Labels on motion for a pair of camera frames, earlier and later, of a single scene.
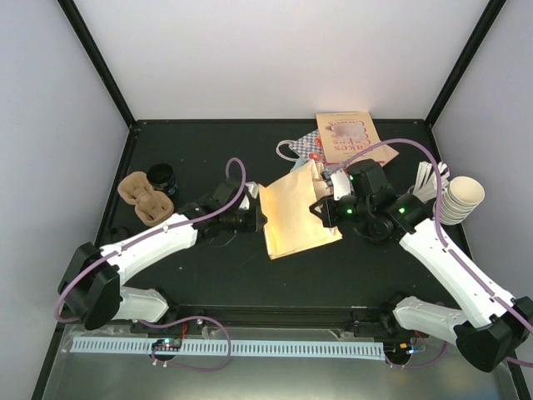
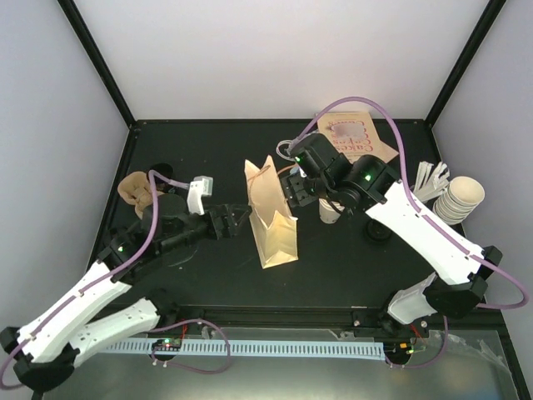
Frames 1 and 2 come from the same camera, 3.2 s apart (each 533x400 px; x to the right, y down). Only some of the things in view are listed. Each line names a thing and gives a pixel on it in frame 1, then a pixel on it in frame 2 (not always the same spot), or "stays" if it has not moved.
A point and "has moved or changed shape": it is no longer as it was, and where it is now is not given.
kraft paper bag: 291,225 has moved or changed shape
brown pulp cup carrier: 152,207 stays
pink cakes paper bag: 346,133 stays
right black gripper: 329,217 -> 296,194
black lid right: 380,229 stays
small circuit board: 167,344 stays
